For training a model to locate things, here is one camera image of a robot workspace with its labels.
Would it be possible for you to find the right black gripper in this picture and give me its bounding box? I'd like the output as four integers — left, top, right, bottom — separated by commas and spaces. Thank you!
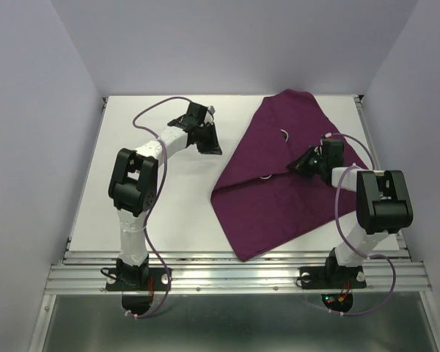
286, 145, 326, 178

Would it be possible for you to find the purple surgical cloth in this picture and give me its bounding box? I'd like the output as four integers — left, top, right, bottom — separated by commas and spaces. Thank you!
210, 89, 356, 262

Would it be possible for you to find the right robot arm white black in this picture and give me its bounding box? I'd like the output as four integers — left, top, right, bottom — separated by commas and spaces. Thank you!
288, 133, 414, 290

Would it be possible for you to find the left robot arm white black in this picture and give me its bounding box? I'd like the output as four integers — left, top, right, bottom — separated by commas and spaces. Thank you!
103, 99, 222, 290

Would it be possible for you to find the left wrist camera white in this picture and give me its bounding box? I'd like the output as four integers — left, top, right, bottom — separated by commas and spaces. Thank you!
207, 106, 216, 120

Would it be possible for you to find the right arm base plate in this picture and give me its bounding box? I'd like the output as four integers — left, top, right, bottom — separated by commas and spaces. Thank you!
295, 266, 367, 290

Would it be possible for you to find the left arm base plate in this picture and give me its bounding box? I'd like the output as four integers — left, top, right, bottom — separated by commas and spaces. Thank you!
100, 267, 171, 293

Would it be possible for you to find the aluminium front rail frame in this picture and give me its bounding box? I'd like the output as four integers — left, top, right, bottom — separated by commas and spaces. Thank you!
44, 250, 432, 295

